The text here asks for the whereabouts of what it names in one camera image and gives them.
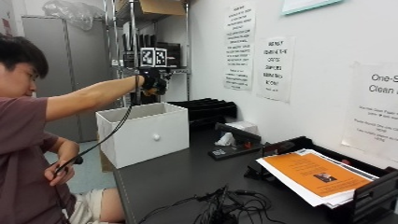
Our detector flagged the black desk stapler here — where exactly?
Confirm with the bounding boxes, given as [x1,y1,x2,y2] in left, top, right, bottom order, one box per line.
[208,122,265,161]

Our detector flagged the tall narrow paper notice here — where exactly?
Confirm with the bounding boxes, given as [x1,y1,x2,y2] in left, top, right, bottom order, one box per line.
[222,2,257,91]

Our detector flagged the black paper tray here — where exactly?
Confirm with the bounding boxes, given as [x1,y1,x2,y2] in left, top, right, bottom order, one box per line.
[242,135,398,224]

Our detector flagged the small white plastic object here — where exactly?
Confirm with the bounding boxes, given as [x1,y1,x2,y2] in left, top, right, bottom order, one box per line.
[214,132,237,147]

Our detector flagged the small white box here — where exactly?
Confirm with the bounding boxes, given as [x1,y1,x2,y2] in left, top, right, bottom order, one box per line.
[224,120,261,137]

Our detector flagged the grey metal cabinet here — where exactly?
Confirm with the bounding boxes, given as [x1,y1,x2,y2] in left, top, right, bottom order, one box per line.
[21,14,114,144]

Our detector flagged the bundle of black cables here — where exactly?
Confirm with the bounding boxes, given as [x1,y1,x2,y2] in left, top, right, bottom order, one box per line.
[137,185,289,224]

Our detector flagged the teal-edged wall board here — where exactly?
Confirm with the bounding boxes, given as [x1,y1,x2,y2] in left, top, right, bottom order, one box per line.
[281,0,346,16]

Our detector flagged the short wide-lettered paper notice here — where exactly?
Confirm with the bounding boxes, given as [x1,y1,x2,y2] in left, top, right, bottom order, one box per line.
[256,36,297,104]

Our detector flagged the white box with round knob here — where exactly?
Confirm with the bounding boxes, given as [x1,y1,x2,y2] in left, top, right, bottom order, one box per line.
[95,102,192,170]

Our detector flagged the brown cardboard piece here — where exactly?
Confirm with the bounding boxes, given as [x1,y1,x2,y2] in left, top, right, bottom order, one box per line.
[98,148,118,173]

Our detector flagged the black glove cable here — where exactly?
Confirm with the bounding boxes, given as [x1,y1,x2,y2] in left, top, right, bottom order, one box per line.
[51,74,142,224]

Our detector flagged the clear plastic bag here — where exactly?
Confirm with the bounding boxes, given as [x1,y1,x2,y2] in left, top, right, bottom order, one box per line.
[41,0,105,31]

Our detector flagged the large paper notice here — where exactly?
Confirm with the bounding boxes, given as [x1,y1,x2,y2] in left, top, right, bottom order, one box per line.
[339,61,398,163]

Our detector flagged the metal wire shelf rack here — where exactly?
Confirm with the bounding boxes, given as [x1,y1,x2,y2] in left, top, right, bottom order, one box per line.
[102,0,193,105]

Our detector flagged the cardboard box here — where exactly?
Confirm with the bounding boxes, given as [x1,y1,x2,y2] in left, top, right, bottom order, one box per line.
[114,0,186,17]

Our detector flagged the the person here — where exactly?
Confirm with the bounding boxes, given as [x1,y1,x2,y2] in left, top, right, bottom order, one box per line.
[0,33,145,224]

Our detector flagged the white marker cube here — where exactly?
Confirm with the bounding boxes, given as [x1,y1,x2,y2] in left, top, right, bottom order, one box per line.
[140,47,169,68]

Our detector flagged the stack of black file trays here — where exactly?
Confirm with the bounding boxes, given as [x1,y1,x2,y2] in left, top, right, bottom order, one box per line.
[166,97,238,129]

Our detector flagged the stack of white papers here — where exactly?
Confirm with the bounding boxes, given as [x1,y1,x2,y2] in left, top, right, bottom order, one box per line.
[256,147,381,209]

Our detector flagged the black devices on shelf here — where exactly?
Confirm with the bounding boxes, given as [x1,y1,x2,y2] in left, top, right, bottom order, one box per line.
[121,33,182,69]

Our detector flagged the orange paper sheet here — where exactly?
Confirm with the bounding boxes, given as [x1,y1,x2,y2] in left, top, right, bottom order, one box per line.
[262,151,373,198]

